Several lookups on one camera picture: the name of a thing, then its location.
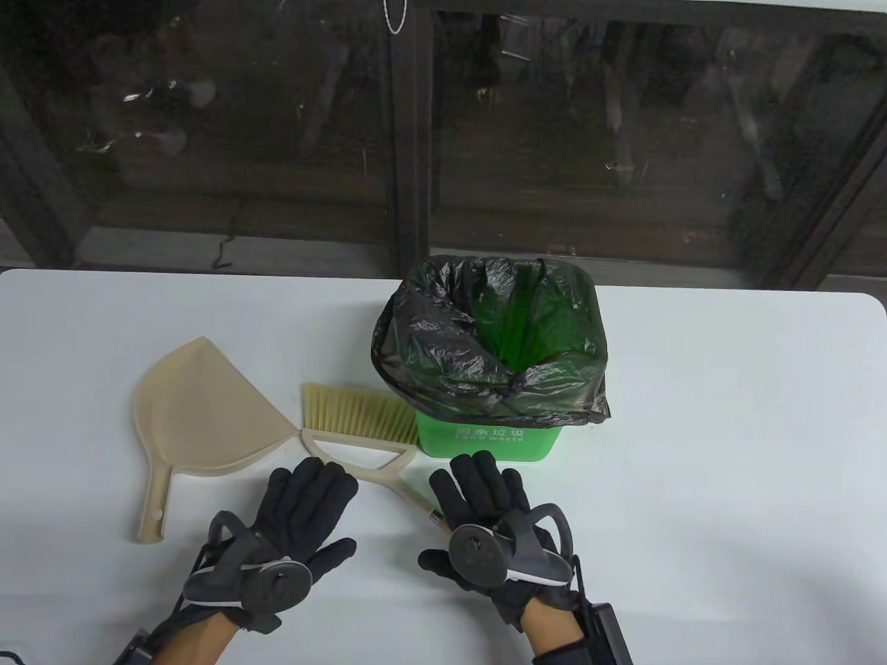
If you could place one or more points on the black glove sensor module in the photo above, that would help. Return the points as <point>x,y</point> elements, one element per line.
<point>260,622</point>

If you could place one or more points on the green food waste bin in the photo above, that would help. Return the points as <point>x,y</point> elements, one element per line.
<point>485,447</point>

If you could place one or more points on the dark framed glass window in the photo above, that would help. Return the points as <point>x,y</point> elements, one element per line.
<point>554,138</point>

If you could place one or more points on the black and white hand controller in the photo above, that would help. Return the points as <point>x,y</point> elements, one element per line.
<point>478,554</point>
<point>277,585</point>

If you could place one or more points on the person's left hand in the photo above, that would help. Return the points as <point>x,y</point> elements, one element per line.
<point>305,506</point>

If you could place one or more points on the black plastic garbage bag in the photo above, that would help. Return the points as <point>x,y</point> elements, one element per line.
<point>429,360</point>

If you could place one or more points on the person's right forearm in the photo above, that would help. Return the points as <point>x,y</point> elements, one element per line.
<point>554,630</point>

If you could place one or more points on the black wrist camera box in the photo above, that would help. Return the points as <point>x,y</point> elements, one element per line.
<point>610,634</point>
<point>135,650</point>

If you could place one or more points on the person's right hand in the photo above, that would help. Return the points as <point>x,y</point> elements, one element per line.
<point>478,492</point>

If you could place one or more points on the person's left forearm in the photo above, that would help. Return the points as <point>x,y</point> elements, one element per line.
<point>201,644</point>

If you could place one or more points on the white table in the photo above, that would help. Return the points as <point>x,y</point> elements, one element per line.
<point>727,485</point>

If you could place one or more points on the beige plastic dustpan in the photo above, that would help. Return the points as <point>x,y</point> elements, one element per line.
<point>201,409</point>

